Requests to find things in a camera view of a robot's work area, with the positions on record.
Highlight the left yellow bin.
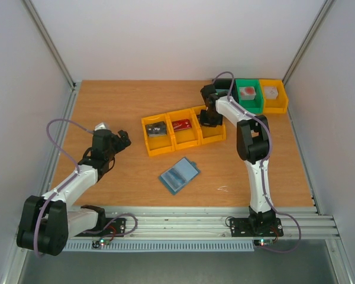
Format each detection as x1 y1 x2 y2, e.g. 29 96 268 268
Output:
141 113 175 157

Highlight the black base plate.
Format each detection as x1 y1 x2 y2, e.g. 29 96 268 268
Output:
76 218 126 237
228 217 284 238

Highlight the small circuit board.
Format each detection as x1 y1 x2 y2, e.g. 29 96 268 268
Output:
254 239 275 247
92 239 111 249

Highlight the teal leather card holder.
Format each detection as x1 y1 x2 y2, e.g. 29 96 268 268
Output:
158 157 201 195

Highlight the far yellow storage bin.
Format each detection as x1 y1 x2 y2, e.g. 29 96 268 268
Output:
259 79 289 114

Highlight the green storage bin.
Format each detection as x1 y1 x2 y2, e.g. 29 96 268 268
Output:
235 79 264 114

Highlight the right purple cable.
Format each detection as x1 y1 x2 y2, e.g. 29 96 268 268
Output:
212 70 302 254

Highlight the red VIP card stack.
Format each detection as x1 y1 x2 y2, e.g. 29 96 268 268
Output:
172 119 192 132

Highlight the right small circuit board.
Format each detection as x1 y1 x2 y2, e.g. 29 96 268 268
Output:
254 239 275 247

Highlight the black VIP card stack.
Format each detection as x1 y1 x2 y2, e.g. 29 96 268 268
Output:
145 121 167 137

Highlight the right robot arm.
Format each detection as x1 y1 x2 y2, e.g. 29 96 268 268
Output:
199 85 276 237

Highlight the corner aluminium post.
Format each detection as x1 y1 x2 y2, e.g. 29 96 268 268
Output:
21 0 76 89
282 0 336 85

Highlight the left small circuit board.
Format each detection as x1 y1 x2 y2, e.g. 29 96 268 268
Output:
92 239 111 249

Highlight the right corner aluminium post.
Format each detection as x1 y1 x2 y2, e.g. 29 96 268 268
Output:
282 0 336 85

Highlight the right yellow bin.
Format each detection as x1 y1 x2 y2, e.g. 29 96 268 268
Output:
192 105 227 145

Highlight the white card deck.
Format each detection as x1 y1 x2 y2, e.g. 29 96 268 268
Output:
263 86 279 100

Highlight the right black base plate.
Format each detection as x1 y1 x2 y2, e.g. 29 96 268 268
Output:
228 217 284 238

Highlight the middle yellow bin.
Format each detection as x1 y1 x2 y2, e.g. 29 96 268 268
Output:
167 108 201 150

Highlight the grey slotted cable duct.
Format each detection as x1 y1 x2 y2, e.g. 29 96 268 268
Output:
63 240 254 253

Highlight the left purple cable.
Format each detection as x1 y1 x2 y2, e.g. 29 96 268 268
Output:
34 118 95 257

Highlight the purple cable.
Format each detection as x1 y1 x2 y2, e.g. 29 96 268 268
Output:
212 70 302 254
34 118 95 257

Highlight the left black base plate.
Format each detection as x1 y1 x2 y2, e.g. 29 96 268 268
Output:
76 218 126 237

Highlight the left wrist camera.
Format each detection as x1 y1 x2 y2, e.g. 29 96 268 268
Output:
94 122 110 131

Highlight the left corner aluminium post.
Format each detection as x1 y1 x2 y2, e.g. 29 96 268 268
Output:
21 0 76 89

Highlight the black storage bin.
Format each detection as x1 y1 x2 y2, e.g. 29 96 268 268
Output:
213 79 239 101

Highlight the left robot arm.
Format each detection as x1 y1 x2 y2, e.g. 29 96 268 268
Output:
16 129 131 256

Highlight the red spot card deck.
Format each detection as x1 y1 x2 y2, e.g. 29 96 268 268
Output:
239 86 256 101

